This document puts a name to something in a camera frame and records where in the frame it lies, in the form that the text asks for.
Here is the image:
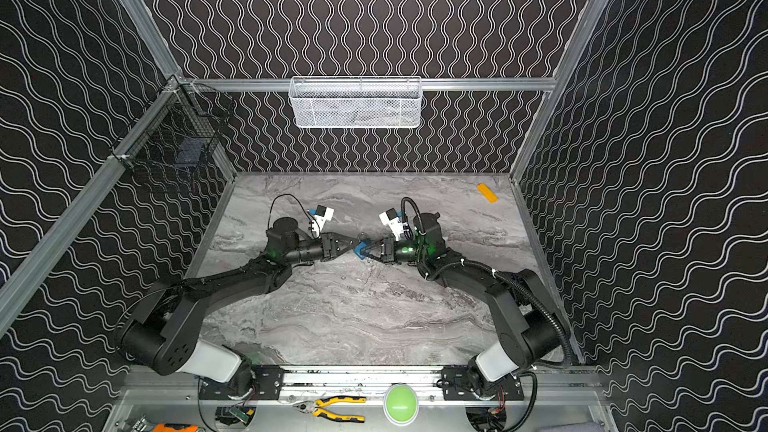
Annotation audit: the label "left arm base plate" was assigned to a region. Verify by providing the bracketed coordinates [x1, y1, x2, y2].
[198, 364, 285, 402]

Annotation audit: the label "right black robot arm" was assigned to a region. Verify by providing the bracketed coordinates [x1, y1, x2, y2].
[356, 197, 577, 398]

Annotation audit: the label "yellow block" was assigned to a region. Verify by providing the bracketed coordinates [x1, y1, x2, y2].
[477, 184, 499, 204]

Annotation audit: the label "orange tool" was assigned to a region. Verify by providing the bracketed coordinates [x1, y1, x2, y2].
[152, 423, 200, 432]

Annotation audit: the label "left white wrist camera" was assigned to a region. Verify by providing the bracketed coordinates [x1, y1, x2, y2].
[308, 205, 334, 237]

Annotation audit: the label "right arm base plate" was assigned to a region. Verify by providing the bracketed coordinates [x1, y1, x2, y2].
[435, 366, 525, 401]

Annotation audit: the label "black wire basket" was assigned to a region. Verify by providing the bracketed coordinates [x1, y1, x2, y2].
[116, 76, 235, 196]

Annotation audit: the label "blue padlock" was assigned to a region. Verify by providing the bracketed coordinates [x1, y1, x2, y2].
[354, 241, 368, 260]

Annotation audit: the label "white wire basket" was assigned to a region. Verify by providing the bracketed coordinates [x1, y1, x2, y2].
[288, 76, 424, 129]

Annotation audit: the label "yellow handled pliers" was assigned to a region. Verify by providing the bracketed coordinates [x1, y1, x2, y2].
[293, 395, 368, 424]

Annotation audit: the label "green round button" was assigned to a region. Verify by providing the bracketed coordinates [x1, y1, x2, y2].
[383, 383, 419, 427]

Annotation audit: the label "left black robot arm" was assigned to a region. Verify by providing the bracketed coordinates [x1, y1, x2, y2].
[116, 217, 359, 398]

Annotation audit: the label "green circuit board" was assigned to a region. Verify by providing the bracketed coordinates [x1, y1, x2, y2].
[215, 406, 256, 428]

